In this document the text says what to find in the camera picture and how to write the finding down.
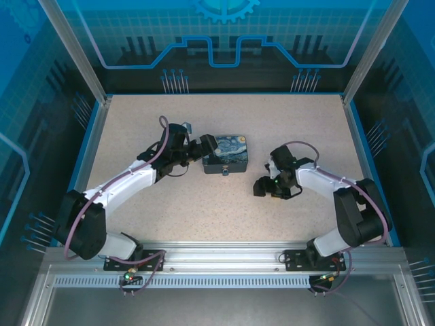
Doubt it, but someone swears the aluminium frame post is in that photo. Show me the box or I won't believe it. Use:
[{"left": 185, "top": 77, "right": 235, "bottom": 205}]
[
  {"left": 36, "top": 0, "right": 114, "bottom": 105},
  {"left": 341, "top": 0, "right": 411, "bottom": 105}
]

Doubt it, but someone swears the left aluminium side rail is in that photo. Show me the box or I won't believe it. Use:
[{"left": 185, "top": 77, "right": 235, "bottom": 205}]
[{"left": 56, "top": 96, "right": 113, "bottom": 248}]

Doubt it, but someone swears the right aluminium side rail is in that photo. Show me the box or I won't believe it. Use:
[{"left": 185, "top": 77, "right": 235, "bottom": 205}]
[{"left": 341, "top": 94, "right": 390, "bottom": 247}]

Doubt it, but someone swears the left led connector board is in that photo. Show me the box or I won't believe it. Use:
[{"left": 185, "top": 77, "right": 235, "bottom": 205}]
[{"left": 122, "top": 268, "right": 142, "bottom": 285}]

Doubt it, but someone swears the starry night print tin box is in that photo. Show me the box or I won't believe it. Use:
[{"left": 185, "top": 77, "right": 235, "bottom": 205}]
[{"left": 201, "top": 133, "right": 258, "bottom": 175}]

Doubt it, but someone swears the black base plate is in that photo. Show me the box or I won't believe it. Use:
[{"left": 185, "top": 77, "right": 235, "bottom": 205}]
[
  {"left": 283, "top": 249, "right": 347, "bottom": 272},
  {"left": 103, "top": 249, "right": 167, "bottom": 272}
]

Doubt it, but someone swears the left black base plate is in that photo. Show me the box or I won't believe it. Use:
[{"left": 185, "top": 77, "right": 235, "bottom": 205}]
[{"left": 103, "top": 249, "right": 167, "bottom": 272}]

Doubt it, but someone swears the aluminium mounting rail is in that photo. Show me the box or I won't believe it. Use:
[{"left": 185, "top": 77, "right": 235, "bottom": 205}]
[{"left": 43, "top": 240, "right": 407, "bottom": 273}]

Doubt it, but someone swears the aluminium side rail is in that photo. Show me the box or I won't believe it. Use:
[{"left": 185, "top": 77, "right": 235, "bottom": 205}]
[
  {"left": 56, "top": 96, "right": 113, "bottom": 248},
  {"left": 341, "top": 94, "right": 390, "bottom": 247}
]

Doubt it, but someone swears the right aluminium frame post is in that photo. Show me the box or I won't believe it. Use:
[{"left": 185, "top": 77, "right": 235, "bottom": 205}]
[{"left": 341, "top": 0, "right": 411, "bottom": 105}]

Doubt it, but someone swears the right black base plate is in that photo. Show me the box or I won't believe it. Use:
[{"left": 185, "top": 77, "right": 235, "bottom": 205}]
[{"left": 283, "top": 249, "right": 347, "bottom": 272}]

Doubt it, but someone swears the slotted grey cable duct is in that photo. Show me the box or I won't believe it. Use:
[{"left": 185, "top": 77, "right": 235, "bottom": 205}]
[{"left": 53, "top": 275, "right": 313, "bottom": 289}]

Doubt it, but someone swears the right led connector board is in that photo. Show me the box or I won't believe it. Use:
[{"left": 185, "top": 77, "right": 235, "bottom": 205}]
[{"left": 317, "top": 271, "right": 341, "bottom": 285}]

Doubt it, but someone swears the led connector board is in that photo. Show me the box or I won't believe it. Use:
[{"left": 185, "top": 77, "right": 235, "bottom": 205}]
[
  {"left": 122, "top": 268, "right": 142, "bottom": 285},
  {"left": 317, "top": 271, "right": 341, "bottom": 285}
]

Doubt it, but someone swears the left aluminium frame post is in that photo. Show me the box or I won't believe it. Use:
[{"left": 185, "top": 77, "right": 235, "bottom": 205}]
[{"left": 36, "top": 0, "right": 114, "bottom": 105}]

